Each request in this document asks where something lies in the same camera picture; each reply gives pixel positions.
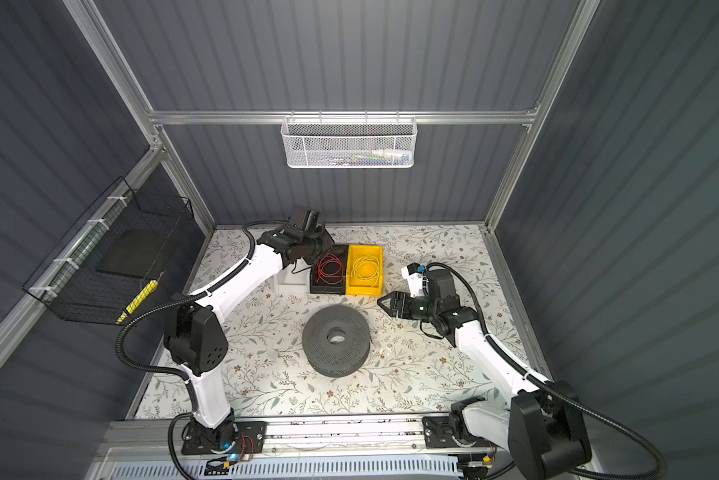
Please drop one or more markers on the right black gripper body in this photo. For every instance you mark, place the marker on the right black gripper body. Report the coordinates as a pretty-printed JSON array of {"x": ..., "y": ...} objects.
[{"x": 422, "y": 308}]

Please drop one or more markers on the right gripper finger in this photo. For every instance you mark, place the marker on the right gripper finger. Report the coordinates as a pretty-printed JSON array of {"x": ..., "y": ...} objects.
[
  {"x": 391, "y": 307},
  {"x": 392, "y": 297}
]

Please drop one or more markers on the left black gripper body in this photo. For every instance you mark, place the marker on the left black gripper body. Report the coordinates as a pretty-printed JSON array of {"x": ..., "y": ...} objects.
[{"x": 315, "y": 246}]

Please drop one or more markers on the grey perforated spool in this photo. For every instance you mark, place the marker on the grey perforated spool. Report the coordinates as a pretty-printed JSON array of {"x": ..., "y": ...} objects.
[{"x": 336, "y": 341}]

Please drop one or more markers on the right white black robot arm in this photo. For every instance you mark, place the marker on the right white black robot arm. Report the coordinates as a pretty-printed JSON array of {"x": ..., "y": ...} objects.
[{"x": 544, "y": 437}]

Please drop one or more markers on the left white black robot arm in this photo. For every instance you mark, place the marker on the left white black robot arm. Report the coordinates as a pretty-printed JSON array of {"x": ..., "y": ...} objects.
[{"x": 195, "y": 339}]

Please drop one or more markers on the yellow plastic bin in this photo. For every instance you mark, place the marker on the yellow plastic bin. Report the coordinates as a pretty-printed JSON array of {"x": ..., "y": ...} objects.
[{"x": 364, "y": 272}]

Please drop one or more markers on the white plastic bin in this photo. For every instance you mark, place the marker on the white plastic bin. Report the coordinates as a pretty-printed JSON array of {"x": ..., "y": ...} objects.
[{"x": 292, "y": 280}]

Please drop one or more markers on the black plastic bin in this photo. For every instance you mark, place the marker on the black plastic bin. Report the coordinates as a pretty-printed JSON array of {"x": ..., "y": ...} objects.
[{"x": 328, "y": 274}]

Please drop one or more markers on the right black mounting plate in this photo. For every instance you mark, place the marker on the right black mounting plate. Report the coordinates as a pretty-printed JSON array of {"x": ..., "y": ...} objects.
[{"x": 440, "y": 433}]

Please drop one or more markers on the black mounting plate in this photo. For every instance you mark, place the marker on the black mounting plate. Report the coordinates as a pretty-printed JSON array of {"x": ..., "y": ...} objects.
[
  {"x": 235, "y": 437},
  {"x": 440, "y": 433}
]

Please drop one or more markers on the items in white basket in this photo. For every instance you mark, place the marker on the items in white basket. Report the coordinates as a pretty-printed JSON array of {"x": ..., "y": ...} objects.
[{"x": 377, "y": 158}]

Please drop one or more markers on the yellow green striped item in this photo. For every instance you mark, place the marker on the yellow green striped item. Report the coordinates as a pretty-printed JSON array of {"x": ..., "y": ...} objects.
[{"x": 137, "y": 300}]

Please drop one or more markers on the black flat pad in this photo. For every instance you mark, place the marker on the black flat pad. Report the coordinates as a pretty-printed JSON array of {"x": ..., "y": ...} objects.
[{"x": 135, "y": 254}]

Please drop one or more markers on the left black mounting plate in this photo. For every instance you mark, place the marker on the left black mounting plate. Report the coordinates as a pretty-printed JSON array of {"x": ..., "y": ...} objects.
[{"x": 235, "y": 437}]

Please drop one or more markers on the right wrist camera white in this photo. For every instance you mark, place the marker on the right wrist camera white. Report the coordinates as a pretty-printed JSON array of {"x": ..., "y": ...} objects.
[{"x": 414, "y": 275}]

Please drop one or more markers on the white wire mesh basket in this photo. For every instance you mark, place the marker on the white wire mesh basket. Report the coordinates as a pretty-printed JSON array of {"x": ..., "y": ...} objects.
[{"x": 305, "y": 140}]

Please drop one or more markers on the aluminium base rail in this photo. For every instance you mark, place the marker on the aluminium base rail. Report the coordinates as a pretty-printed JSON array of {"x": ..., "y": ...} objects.
[{"x": 368, "y": 446}]

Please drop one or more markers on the black wire basket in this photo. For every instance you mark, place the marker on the black wire basket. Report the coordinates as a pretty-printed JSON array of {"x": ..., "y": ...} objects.
[{"x": 67, "y": 283}]

